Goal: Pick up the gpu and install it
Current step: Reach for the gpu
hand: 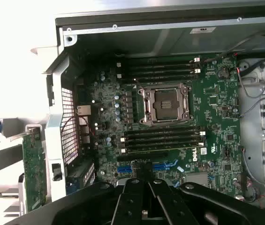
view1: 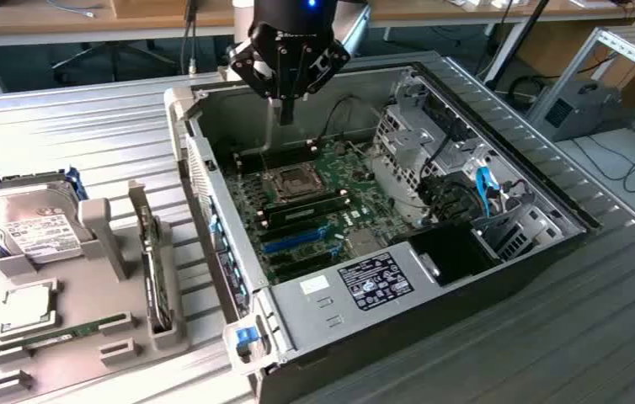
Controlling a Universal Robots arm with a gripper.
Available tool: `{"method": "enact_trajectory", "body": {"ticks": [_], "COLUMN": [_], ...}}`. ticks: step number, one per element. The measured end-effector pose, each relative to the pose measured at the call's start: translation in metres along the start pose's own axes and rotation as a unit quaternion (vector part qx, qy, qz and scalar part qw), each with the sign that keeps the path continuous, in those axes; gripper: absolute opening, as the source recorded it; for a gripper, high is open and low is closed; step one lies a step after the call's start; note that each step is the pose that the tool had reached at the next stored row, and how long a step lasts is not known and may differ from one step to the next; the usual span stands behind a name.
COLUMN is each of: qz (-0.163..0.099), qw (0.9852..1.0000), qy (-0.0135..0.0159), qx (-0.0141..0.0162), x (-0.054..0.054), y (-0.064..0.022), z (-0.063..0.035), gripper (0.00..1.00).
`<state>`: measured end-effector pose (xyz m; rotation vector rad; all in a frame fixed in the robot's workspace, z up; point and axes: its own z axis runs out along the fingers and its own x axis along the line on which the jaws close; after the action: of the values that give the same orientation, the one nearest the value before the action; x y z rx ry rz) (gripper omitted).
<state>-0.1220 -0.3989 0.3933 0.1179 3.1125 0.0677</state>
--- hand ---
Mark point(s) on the green motherboard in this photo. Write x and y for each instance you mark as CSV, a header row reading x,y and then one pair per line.
x,y
212,131

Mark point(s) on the CPU socket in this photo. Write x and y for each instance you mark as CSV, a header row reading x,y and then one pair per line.
x,y
165,103

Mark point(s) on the silver chipset heatsink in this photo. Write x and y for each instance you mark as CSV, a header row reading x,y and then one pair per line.
x,y
196,179

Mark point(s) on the open PC case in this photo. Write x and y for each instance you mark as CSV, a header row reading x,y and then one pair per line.
x,y
55,131

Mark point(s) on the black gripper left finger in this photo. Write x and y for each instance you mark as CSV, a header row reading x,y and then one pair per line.
x,y
83,206

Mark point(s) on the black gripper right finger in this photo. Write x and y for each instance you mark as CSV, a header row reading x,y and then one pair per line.
x,y
205,206

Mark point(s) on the blue expansion slot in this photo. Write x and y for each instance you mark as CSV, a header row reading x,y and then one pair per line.
x,y
124,170

